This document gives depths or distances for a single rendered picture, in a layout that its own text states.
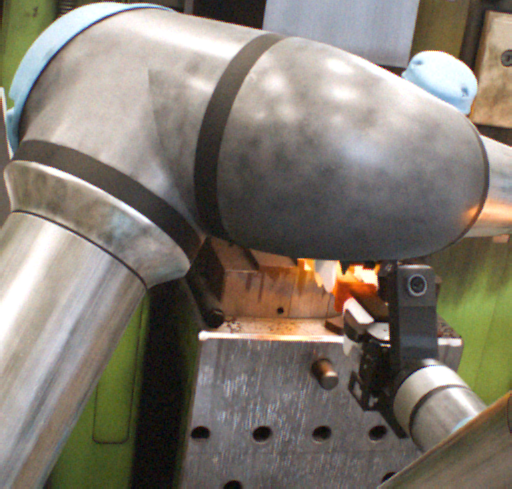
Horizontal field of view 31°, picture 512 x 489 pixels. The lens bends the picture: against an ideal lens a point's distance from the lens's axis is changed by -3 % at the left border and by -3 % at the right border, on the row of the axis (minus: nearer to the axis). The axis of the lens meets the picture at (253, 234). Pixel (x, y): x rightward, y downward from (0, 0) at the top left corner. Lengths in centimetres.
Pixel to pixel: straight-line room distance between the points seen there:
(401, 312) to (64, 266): 53
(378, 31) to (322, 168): 76
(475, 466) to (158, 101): 31
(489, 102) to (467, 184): 92
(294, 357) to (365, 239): 77
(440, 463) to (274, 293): 64
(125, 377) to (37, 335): 97
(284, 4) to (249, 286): 37
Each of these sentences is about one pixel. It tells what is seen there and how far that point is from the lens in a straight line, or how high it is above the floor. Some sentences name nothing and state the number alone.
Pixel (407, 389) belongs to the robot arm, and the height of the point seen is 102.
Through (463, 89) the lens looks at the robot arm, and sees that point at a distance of 93.
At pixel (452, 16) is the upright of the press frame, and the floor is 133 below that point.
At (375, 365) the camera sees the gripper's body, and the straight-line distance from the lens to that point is 98.
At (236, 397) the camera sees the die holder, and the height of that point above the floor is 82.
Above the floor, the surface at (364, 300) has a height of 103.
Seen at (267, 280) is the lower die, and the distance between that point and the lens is 124.
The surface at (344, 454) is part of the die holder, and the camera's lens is 134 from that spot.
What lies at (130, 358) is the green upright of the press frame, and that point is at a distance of 142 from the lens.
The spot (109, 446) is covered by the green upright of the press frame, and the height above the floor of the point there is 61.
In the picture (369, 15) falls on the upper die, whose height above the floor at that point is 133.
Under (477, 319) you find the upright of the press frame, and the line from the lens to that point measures 157.
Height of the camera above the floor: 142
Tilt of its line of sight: 19 degrees down
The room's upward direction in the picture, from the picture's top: 9 degrees clockwise
